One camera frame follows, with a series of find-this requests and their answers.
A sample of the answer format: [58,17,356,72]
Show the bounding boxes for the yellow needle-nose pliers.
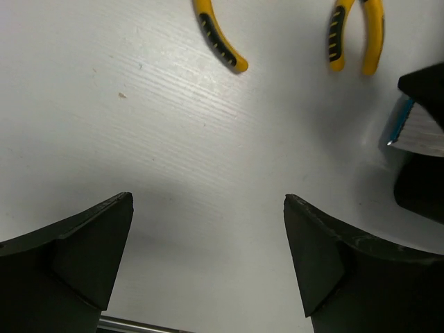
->
[327,0,385,76]

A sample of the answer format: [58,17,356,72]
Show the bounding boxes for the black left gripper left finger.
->
[1,192,134,332]

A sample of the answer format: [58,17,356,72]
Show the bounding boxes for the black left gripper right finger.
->
[284,194,443,332]

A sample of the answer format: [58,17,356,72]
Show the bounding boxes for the black plastic toolbox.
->
[387,62,443,223]

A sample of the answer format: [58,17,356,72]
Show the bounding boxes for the small combination wrench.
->
[96,316,191,333]

